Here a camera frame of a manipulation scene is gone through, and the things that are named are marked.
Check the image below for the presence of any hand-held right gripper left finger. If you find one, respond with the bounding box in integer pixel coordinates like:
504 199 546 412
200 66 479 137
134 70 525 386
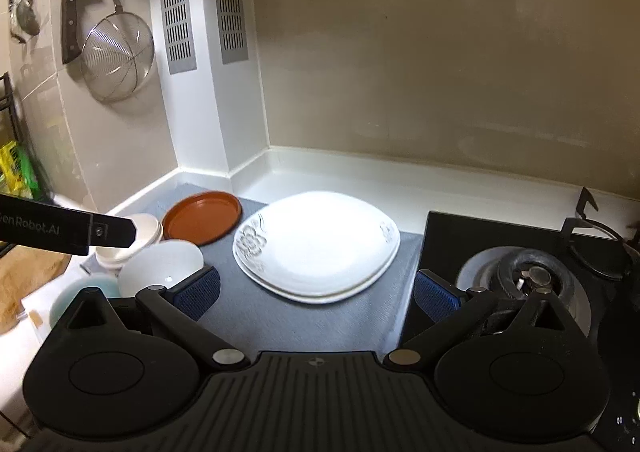
50 266 252 374

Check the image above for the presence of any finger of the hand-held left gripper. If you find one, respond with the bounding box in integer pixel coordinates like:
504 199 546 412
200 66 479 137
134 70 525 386
88 212 137 251

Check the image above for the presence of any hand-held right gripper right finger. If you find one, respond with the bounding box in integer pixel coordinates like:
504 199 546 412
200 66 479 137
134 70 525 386
382 269 582 374

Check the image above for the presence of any small white bowl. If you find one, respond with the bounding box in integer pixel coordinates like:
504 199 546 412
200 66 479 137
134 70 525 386
95 213 165 274

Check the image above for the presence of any large white bowl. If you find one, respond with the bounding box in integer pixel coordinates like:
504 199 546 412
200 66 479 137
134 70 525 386
118 240 205 302

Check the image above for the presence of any light blue bowl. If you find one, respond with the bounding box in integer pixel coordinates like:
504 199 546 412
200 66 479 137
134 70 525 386
49 276 124 334

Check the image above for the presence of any brown round plate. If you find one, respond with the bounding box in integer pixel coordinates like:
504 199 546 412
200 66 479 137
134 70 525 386
161 190 244 247

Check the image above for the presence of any white square floral plate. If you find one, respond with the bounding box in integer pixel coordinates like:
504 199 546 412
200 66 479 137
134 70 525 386
237 237 401 306
233 190 401 296

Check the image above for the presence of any wooden cutting board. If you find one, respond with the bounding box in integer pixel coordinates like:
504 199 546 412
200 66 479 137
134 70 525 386
0 251 74 336

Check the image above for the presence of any green packet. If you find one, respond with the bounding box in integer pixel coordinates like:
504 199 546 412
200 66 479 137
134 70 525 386
0 139 42 199

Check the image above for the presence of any black glass gas stove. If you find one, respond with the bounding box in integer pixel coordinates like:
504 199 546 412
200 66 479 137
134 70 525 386
399 210 640 452

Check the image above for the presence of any grey counter mat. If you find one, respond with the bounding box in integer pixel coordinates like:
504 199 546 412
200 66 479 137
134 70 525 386
144 182 427 354

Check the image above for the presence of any gas burner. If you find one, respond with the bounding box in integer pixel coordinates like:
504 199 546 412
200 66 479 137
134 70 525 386
496 248 577 305

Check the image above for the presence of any black pan support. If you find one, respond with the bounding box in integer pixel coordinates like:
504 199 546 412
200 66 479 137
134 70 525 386
560 187 640 283

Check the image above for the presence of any metal mesh strainer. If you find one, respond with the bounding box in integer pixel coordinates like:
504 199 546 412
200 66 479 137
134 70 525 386
80 0 156 103

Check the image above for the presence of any grey vent grille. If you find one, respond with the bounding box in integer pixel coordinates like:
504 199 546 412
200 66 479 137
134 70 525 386
157 0 198 76

